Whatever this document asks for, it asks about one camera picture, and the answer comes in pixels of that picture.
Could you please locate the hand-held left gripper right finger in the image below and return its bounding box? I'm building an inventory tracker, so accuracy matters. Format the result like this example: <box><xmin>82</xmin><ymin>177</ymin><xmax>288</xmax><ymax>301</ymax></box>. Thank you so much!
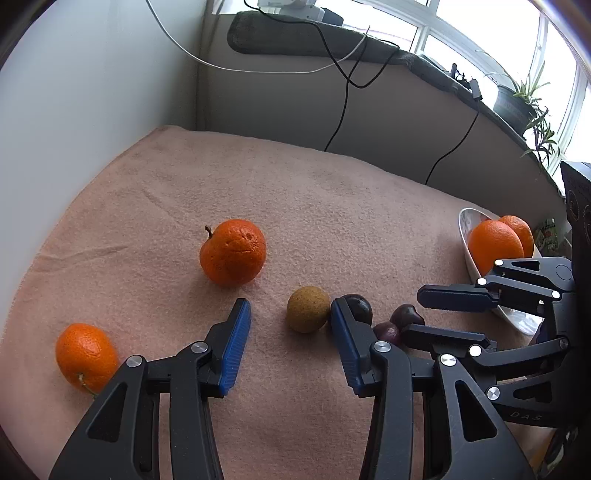
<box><xmin>330</xmin><ymin>296</ymin><xmax>536</xmax><ymax>480</ymax></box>

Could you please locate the large oval orange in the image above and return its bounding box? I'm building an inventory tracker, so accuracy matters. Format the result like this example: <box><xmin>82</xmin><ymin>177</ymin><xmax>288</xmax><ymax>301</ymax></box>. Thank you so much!
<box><xmin>467</xmin><ymin>220</ymin><xmax>526</xmax><ymax>278</ymax></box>

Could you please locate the black cable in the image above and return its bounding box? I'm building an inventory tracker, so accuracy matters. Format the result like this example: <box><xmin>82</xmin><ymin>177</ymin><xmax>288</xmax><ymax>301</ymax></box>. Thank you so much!
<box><xmin>244</xmin><ymin>0</ymin><xmax>400</xmax><ymax>152</ymax></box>
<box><xmin>425</xmin><ymin>98</ymin><xmax>482</xmax><ymax>185</ymax></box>

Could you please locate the green spider plant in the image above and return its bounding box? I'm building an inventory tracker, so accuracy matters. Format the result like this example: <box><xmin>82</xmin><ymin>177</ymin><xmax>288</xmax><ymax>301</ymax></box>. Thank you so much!
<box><xmin>480</xmin><ymin>51</ymin><xmax>561</xmax><ymax>174</ymax></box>

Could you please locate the white floral plate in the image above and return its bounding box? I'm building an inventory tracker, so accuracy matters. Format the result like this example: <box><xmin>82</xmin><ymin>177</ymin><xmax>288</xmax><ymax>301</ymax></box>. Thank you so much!
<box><xmin>458</xmin><ymin>208</ymin><xmax>543</xmax><ymax>336</ymax></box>

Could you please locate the white cable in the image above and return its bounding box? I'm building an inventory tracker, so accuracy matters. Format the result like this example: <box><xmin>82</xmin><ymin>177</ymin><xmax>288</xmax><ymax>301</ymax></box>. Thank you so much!
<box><xmin>145</xmin><ymin>0</ymin><xmax>370</xmax><ymax>75</ymax></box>

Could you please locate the dark plum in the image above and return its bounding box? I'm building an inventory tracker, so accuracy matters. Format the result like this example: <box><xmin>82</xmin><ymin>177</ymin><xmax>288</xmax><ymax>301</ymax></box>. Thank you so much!
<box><xmin>344</xmin><ymin>294</ymin><xmax>373</xmax><ymax>326</ymax></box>

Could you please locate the mandarin with stem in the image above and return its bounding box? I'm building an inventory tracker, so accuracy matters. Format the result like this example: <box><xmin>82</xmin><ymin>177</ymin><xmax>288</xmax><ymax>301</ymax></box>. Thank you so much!
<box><xmin>199</xmin><ymin>219</ymin><xmax>267</xmax><ymax>284</ymax></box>

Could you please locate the brown kiwi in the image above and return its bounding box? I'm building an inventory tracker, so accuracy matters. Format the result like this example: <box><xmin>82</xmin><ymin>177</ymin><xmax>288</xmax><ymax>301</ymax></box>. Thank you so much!
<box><xmin>287</xmin><ymin>285</ymin><xmax>332</xmax><ymax>333</ymax></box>

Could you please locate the white framed window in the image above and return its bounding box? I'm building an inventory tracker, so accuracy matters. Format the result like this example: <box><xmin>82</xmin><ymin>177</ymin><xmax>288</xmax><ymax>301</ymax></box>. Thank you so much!
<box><xmin>365</xmin><ymin>0</ymin><xmax>591</xmax><ymax>162</ymax></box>

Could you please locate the small mandarin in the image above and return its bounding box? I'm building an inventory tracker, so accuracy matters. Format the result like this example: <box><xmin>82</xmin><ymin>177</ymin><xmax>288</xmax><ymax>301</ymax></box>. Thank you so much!
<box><xmin>55</xmin><ymin>323</ymin><xmax>120</xmax><ymax>395</ymax></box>

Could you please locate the large round tangerine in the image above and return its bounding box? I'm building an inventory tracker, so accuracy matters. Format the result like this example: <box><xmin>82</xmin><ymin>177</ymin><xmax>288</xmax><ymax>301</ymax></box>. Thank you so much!
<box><xmin>499</xmin><ymin>215</ymin><xmax>535</xmax><ymax>259</ymax></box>

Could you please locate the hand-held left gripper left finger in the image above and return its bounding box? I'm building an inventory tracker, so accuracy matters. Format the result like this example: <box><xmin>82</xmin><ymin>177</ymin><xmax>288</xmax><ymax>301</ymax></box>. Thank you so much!
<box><xmin>48</xmin><ymin>298</ymin><xmax>252</xmax><ymax>480</ymax></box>

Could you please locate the white charger device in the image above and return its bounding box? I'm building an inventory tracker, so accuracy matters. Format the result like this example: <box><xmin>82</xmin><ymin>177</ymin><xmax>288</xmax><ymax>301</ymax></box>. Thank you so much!
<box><xmin>256</xmin><ymin>0</ymin><xmax>324</xmax><ymax>21</ymax></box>

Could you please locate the green printed packet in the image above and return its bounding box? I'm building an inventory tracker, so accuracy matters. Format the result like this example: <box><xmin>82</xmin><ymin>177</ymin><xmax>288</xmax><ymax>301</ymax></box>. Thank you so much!
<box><xmin>536</xmin><ymin>219</ymin><xmax>559</xmax><ymax>253</ymax></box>

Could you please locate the pink towel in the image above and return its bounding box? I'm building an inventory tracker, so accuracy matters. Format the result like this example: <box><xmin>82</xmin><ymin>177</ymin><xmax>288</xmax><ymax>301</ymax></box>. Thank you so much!
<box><xmin>0</xmin><ymin>126</ymin><xmax>568</xmax><ymax>480</ymax></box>

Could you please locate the dark plant pot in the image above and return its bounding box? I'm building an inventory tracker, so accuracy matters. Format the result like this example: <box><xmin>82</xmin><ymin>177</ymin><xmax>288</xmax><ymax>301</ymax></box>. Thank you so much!
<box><xmin>492</xmin><ymin>84</ymin><xmax>539</xmax><ymax>134</ymax></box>

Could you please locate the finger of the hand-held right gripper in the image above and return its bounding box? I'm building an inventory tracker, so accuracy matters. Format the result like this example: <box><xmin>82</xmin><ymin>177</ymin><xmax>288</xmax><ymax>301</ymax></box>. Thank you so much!
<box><xmin>417</xmin><ymin>257</ymin><xmax>576</xmax><ymax>315</ymax></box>
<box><xmin>401</xmin><ymin>323</ymin><xmax>573</xmax><ymax>409</ymax></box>

